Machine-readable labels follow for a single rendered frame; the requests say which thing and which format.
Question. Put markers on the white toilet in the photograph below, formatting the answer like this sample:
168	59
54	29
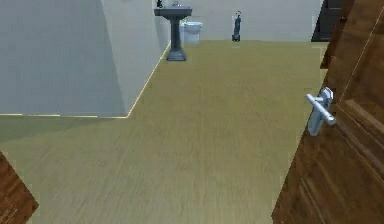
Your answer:
192	31

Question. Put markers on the dark toilet brush holder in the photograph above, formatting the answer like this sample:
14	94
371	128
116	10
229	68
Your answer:
236	28

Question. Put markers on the black soap bottle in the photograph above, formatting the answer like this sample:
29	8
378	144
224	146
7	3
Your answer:
159	3

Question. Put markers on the dark cabinet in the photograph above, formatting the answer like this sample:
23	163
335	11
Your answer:
325	20

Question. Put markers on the brown wooden room door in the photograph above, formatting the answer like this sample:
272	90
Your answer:
346	173

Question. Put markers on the brown wooden furniture corner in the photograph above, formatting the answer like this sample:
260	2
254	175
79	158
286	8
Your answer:
13	196

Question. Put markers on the dark grey pedestal sink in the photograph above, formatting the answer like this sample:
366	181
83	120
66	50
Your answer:
175	30

